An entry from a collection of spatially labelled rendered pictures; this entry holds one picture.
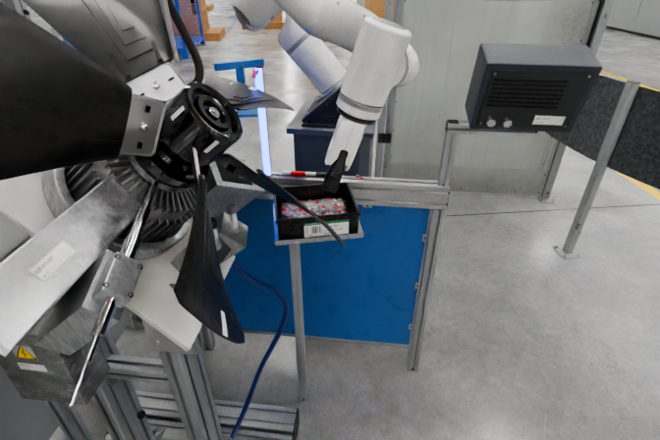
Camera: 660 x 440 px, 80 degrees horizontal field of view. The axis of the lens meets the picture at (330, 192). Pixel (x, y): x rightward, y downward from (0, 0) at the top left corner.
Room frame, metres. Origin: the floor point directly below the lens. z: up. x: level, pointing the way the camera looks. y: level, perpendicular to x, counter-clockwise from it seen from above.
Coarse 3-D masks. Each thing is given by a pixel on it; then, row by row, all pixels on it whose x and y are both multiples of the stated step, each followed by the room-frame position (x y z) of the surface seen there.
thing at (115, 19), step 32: (32, 0) 0.70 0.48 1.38; (64, 0) 0.73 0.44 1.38; (96, 0) 0.75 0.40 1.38; (128, 0) 0.77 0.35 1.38; (64, 32) 0.69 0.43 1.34; (96, 32) 0.70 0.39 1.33; (128, 32) 0.72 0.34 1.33; (160, 32) 0.74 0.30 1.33; (128, 64) 0.68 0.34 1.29; (160, 64) 0.69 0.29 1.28
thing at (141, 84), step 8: (168, 64) 0.70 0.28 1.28; (152, 72) 0.69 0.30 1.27; (160, 72) 0.69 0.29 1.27; (168, 72) 0.69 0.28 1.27; (176, 72) 0.69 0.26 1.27; (136, 80) 0.67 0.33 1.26; (144, 80) 0.67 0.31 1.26; (152, 80) 0.68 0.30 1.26; (160, 80) 0.68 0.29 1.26; (168, 80) 0.68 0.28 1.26; (176, 80) 0.68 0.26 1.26; (136, 88) 0.66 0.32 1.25; (144, 88) 0.66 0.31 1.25; (152, 88) 0.66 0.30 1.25; (160, 88) 0.67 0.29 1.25; (168, 88) 0.67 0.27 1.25; (176, 88) 0.67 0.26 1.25; (152, 96) 0.65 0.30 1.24; (160, 96) 0.66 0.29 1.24; (168, 96) 0.66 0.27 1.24
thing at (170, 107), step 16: (176, 96) 0.61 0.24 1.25; (192, 96) 0.63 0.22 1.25; (208, 96) 0.65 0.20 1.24; (192, 112) 0.58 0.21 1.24; (208, 112) 0.62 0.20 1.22; (224, 112) 0.65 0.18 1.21; (176, 128) 0.58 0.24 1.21; (192, 128) 0.57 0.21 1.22; (208, 128) 0.58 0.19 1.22; (224, 128) 0.61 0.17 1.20; (240, 128) 0.65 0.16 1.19; (160, 144) 0.60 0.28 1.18; (176, 144) 0.58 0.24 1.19; (192, 144) 0.58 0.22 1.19; (208, 144) 0.58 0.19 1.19; (224, 144) 0.59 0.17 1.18; (144, 160) 0.57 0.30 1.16; (160, 160) 0.58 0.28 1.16; (176, 160) 0.60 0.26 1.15; (208, 160) 0.60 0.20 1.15; (160, 176) 0.57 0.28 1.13; (176, 176) 0.58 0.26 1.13
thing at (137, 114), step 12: (132, 96) 0.56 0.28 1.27; (144, 96) 0.57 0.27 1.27; (132, 108) 0.55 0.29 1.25; (144, 108) 0.57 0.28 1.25; (156, 108) 0.59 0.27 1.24; (132, 120) 0.55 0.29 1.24; (144, 120) 0.57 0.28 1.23; (156, 120) 0.58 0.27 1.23; (132, 132) 0.55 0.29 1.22; (144, 132) 0.57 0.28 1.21; (156, 132) 0.58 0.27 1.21; (132, 144) 0.55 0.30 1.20; (144, 144) 0.56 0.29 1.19; (156, 144) 0.58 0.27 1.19
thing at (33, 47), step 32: (0, 32) 0.46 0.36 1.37; (32, 32) 0.48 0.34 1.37; (0, 64) 0.44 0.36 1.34; (32, 64) 0.47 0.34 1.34; (64, 64) 0.50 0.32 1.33; (96, 64) 0.53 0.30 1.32; (0, 96) 0.42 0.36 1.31; (32, 96) 0.45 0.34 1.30; (64, 96) 0.48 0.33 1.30; (96, 96) 0.51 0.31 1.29; (128, 96) 0.55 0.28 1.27; (0, 128) 0.41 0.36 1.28; (32, 128) 0.44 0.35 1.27; (64, 128) 0.47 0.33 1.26; (96, 128) 0.50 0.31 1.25; (0, 160) 0.40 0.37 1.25; (32, 160) 0.43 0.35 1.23; (64, 160) 0.46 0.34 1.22; (96, 160) 0.49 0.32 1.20
